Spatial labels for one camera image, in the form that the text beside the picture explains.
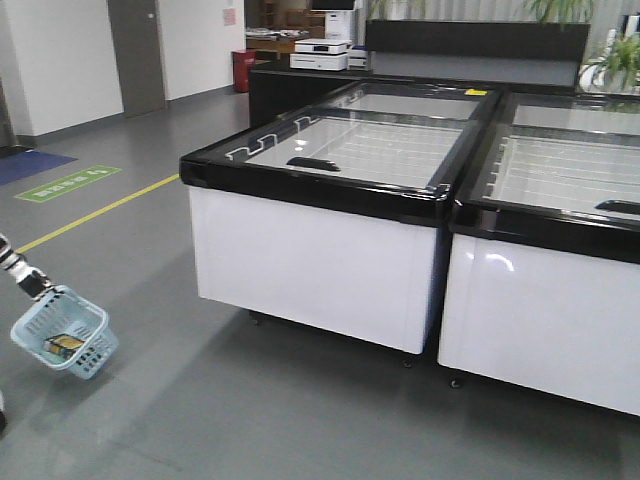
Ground black Franzzi cookie box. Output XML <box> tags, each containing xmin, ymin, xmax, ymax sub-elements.
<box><xmin>43</xmin><ymin>334</ymin><xmax>85</xmax><ymax>360</ymax></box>

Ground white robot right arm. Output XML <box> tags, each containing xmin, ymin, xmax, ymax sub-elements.
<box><xmin>1</xmin><ymin>234</ymin><xmax>53</xmax><ymax>301</ymax></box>

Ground light blue plastic basket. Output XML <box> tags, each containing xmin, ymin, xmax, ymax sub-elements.
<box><xmin>10</xmin><ymin>285</ymin><xmax>119</xmax><ymax>380</ymax></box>

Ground white chest freezer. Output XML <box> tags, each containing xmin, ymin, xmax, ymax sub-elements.
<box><xmin>437</xmin><ymin>93</ymin><xmax>639</xmax><ymax>415</ymax></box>
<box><xmin>179</xmin><ymin>81</ymin><xmax>500</xmax><ymax>357</ymax></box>

